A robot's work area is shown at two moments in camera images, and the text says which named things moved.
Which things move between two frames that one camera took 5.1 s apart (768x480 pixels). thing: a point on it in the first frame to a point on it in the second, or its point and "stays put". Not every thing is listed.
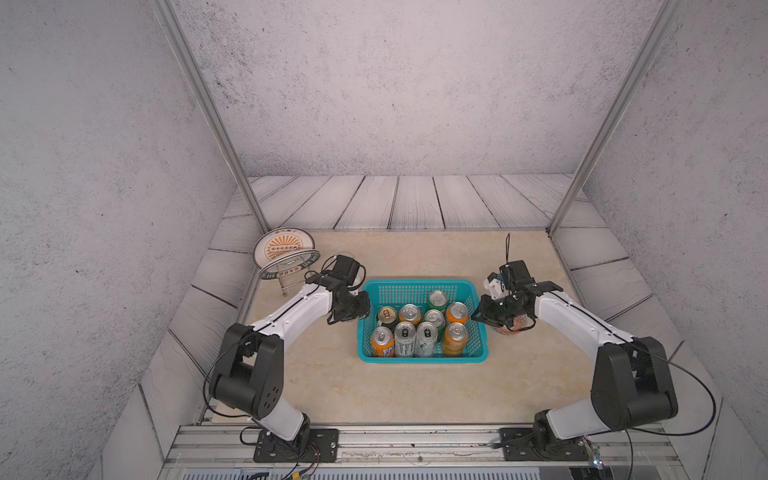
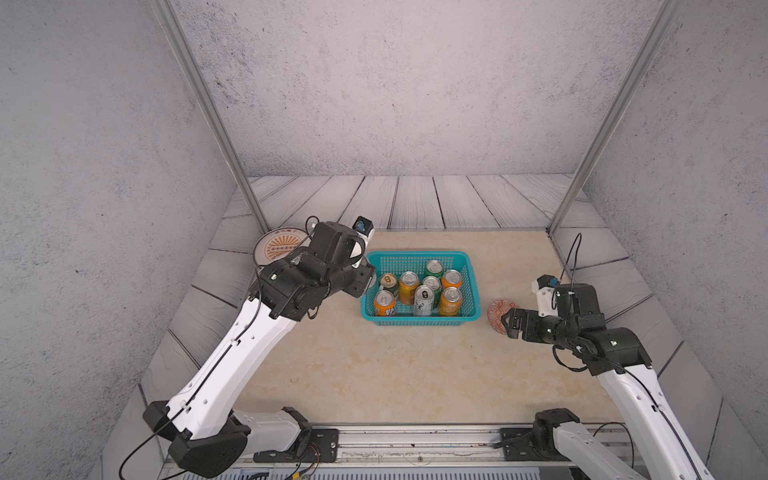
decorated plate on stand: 283,252 stays put
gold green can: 387,317 to 388,280
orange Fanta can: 383,342 to 385,303
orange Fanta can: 457,312 to 451,278
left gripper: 363,311 to 364,273
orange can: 410,313 to 409,280
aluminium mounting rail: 235,444 stays put
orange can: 455,337 to 450,302
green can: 437,319 to 435,284
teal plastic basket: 422,321 to 396,261
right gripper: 483,312 to 530,316
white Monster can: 426,339 to 423,301
